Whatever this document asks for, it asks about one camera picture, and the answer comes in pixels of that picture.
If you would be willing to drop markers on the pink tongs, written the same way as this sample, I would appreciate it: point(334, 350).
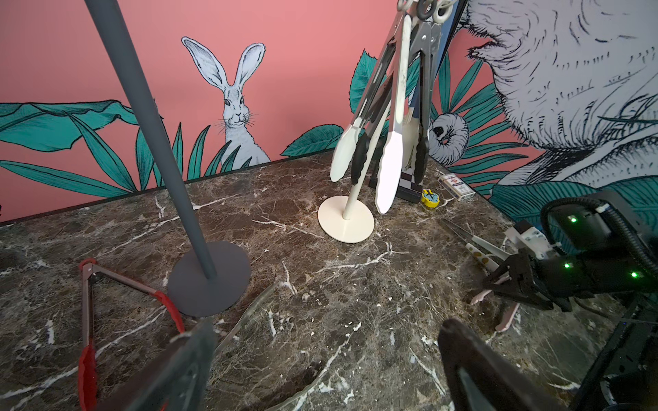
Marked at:
point(506, 310)

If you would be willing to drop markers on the cream steel tongs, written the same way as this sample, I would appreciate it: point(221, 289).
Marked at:
point(383, 99)

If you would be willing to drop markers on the black front rail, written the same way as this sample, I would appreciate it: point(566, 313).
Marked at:
point(624, 375)

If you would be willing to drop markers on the white spotted tongs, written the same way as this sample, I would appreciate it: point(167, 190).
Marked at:
point(487, 254)

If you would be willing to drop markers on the red steel tongs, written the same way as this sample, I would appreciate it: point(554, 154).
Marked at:
point(96, 316)

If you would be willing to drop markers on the grey utensil rack stand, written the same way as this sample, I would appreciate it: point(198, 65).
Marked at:
point(213, 276)

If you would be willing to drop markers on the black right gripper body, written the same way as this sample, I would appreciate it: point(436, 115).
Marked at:
point(587, 274)

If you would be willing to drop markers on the playing card box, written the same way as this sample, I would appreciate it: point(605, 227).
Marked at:
point(459, 189)

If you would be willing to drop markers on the yellow tree puzzle block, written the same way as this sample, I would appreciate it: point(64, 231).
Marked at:
point(430, 199)

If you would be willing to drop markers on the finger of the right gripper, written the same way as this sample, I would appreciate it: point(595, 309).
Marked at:
point(516, 268)
point(532, 296)

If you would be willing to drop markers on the black white chessboard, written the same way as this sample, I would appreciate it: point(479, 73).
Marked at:
point(408, 190)

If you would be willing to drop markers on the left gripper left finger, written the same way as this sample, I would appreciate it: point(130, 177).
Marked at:
point(175, 380)

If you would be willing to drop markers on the cream utensil rack stand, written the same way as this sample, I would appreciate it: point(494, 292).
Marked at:
point(345, 218)

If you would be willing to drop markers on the black steel tongs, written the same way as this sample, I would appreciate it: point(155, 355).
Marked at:
point(358, 166)

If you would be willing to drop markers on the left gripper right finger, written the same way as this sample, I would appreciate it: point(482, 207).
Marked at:
point(480, 379)

